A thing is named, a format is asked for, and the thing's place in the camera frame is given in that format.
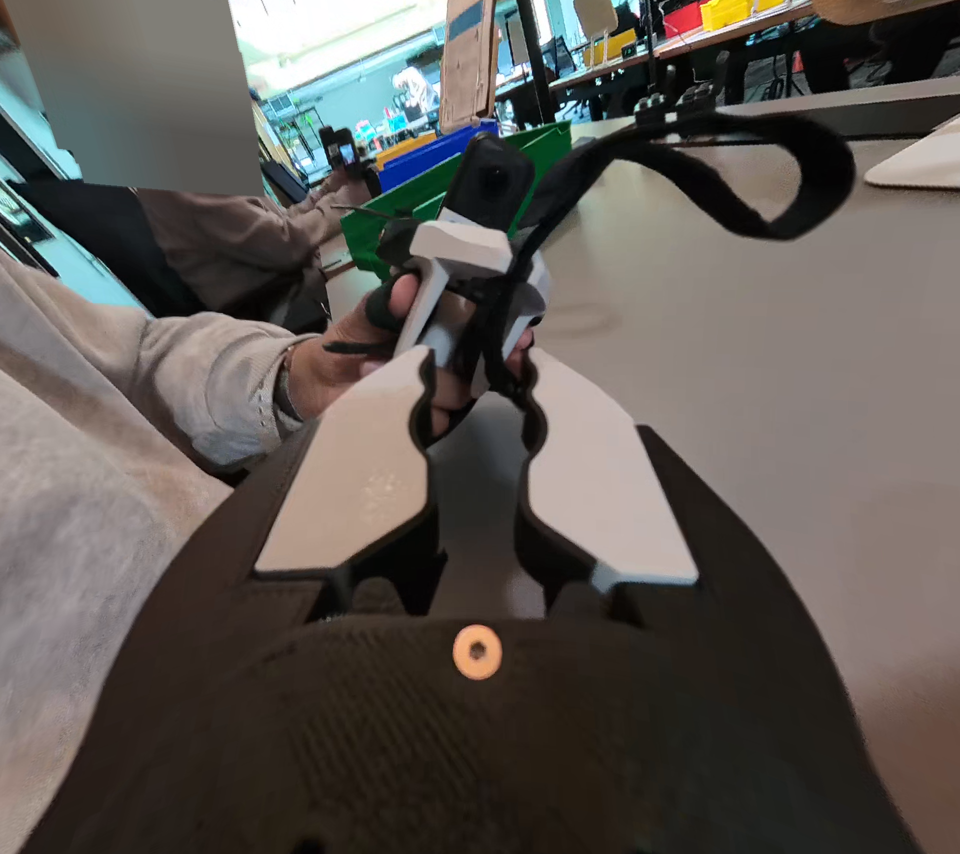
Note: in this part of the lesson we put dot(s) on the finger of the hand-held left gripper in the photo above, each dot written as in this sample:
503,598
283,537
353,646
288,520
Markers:
461,245
536,284

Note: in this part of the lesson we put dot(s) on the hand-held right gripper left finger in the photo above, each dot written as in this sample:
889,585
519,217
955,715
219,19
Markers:
337,486

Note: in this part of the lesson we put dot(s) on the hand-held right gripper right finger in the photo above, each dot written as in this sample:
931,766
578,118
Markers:
600,479

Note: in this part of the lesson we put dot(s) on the person's left forearm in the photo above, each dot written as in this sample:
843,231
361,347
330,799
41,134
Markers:
210,381

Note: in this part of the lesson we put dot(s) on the person's left hand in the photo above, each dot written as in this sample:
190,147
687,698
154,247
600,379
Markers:
337,359

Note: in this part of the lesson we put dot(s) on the blue plastic bin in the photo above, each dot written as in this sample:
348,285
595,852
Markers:
420,164

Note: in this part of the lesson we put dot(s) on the green plastic bin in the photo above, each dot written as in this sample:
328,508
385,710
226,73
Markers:
390,231

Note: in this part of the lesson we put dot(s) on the orange plastic bin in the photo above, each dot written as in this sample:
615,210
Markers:
405,149

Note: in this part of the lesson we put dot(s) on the brown cardboard sheet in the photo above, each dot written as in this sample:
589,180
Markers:
469,59

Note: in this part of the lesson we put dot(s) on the black metal pole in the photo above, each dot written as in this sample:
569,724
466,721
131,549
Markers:
529,29

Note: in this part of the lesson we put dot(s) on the black desk clamp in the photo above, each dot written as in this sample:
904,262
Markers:
652,108

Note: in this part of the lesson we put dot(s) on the yellow plastic bin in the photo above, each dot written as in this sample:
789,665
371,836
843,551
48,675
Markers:
615,44
739,6

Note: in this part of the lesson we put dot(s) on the red plastic bin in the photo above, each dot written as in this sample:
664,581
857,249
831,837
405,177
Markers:
682,20

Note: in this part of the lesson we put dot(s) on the long wooden workbench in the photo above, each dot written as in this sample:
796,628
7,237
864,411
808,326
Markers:
720,36

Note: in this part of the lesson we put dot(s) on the person's grey sweatshirt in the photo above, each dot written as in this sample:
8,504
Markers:
75,569

